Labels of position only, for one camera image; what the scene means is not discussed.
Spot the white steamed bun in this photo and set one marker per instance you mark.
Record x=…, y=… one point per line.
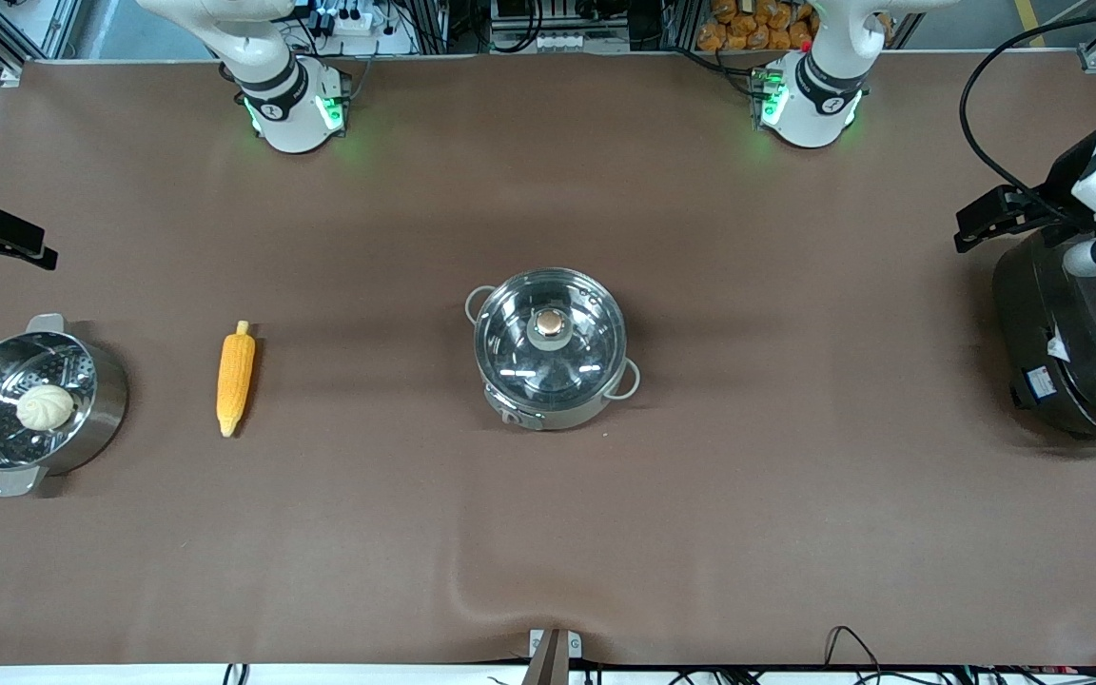
x=44, y=407

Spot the glass pot lid with knob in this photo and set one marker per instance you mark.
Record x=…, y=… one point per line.
x=510, y=342

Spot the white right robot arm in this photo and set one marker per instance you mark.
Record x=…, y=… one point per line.
x=286, y=114

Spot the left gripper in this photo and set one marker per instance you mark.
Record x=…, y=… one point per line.
x=1054, y=189

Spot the yellow corn cob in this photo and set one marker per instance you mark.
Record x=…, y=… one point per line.
x=235, y=381

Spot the bag of orange buns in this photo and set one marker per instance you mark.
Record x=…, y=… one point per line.
x=748, y=33

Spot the brown table mat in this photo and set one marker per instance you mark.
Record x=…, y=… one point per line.
x=700, y=523

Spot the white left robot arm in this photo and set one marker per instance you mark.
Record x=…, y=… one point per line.
x=814, y=105

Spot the white power strip with plugs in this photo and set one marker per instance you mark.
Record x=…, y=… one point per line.
x=386, y=38

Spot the small white power strip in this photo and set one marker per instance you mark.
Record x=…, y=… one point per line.
x=567, y=43

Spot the steel steamer pot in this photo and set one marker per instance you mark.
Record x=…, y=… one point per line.
x=101, y=400

